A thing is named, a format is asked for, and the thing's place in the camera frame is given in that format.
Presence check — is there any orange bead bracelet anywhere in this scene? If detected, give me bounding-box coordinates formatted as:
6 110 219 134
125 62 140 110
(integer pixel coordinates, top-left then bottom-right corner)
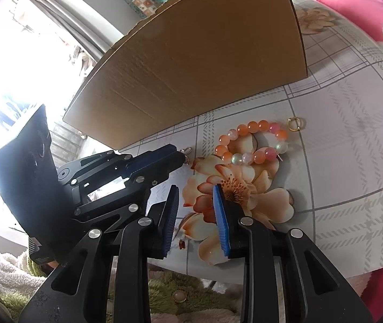
214 119 290 166

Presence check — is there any gold ring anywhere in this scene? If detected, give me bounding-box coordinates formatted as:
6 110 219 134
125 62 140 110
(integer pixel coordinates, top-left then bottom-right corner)
287 116 306 133

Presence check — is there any green fluffy fabric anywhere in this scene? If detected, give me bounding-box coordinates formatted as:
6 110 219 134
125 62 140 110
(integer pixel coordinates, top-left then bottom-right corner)
0 265 242 322

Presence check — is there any white fluffy robe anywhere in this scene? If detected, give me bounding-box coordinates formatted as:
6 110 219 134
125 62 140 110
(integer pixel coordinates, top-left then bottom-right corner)
0 250 46 297

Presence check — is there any grey curtain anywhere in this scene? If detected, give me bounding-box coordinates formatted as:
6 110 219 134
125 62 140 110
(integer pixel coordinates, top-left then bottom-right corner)
29 0 111 62

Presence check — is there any patterned tall vase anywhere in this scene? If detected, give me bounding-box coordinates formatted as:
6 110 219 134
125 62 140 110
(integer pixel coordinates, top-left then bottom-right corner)
132 0 162 17

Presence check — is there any brown cardboard box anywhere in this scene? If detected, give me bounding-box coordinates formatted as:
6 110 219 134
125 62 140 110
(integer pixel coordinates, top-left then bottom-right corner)
64 0 307 149

